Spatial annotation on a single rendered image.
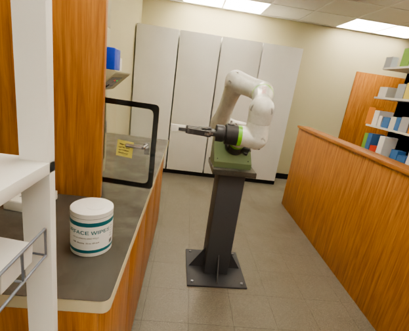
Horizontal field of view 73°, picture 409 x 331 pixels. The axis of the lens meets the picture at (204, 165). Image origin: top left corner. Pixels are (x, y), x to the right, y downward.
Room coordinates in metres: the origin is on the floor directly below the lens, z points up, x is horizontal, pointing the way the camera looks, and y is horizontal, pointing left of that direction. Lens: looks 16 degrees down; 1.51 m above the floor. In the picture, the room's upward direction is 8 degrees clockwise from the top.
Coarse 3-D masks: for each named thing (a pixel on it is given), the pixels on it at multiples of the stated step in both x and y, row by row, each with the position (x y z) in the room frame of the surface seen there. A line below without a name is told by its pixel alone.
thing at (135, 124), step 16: (112, 112) 1.24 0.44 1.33; (128, 112) 1.24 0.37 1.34; (144, 112) 1.24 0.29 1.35; (112, 128) 1.24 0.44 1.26; (128, 128) 1.24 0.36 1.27; (144, 128) 1.24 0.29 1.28; (112, 144) 1.24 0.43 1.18; (112, 160) 1.24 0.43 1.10; (128, 160) 1.24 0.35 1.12; (144, 160) 1.23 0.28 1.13; (112, 176) 1.24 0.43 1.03; (128, 176) 1.24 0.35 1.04; (144, 176) 1.23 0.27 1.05
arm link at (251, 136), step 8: (240, 128) 1.21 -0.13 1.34; (248, 128) 1.21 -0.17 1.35; (256, 128) 1.19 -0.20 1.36; (264, 128) 1.19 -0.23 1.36; (240, 136) 1.19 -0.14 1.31; (248, 136) 1.19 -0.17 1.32; (256, 136) 1.19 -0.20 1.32; (264, 136) 1.20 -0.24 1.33; (240, 144) 1.21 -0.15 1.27; (248, 144) 1.20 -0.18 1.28; (256, 144) 1.19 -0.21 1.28; (264, 144) 1.21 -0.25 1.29
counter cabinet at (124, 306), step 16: (160, 176) 2.38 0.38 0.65; (160, 192) 2.60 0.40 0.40; (144, 224) 1.47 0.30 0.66; (144, 240) 1.55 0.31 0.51; (144, 256) 1.63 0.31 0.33; (128, 272) 1.02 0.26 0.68; (144, 272) 1.72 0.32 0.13; (128, 288) 1.05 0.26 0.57; (112, 304) 0.75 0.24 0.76; (128, 304) 1.08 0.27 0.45; (0, 320) 0.55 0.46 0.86; (16, 320) 0.56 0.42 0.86; (64, 320) 0.57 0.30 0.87; (80, 320) 0.57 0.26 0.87; (96, 320) 0.58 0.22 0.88; (112, 320) 0.76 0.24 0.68; (128, 320) 1.11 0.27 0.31
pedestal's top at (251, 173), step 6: (210, 162) 2.07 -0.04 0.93; (216, 168) 1.90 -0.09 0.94; (222, 168) 1.92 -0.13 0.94; (228, 168) 1.95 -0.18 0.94; (252, 168) 2.04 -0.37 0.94; (216, 174) 1.88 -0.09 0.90; (222, 174) 1.89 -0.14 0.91; (228, 174) 1.90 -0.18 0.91; (234, 174) 1.90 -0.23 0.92; (240, 174) 1.91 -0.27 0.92; (246, 174) 1.91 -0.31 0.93; (252, 174) 1.92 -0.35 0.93
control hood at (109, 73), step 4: (108, 72) 1.25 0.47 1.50; (112, 72) 1.25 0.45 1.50; (116, 72) 1.28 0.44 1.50; (120, 72) 1.34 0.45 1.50; (124, 72) 1.42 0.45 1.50; (128, 72) 1.52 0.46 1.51; (108, 76) 1.25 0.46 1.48; (112, 76) 1.28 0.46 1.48; (116, 76) 1.34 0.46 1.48; (120, 76) 1.41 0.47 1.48; (124, 76) 1.49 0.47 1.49; (120, 80) 1.50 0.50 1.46; (116, 84) 1.52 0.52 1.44; (112, 88) 1.53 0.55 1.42
